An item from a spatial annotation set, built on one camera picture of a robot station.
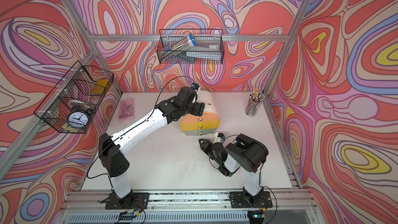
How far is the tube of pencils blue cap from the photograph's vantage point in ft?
2.62

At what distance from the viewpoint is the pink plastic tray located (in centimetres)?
107

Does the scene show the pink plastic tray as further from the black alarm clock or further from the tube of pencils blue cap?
the tube of pencils blue cap

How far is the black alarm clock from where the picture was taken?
664mm

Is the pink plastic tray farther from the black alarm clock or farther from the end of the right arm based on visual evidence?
the end of the right arm

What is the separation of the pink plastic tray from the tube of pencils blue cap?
504 millimetres

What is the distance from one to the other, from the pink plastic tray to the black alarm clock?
0.35m

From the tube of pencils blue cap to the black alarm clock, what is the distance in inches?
17.8

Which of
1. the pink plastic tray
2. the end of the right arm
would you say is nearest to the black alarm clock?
the pink plastic tray

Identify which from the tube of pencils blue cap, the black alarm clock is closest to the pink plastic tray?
the black alarm clock
